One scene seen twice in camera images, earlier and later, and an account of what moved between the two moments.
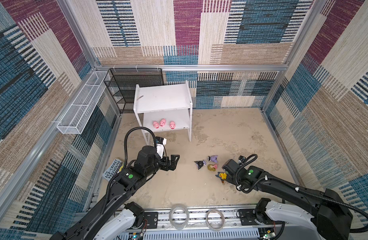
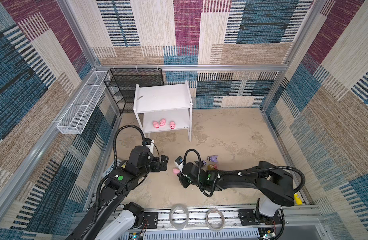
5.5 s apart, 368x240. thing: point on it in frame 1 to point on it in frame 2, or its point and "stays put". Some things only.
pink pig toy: (155, 124) stays put
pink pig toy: (172, 125) stays put
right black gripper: (229, 179) to (182, 178)
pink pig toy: (162, 122) stays put
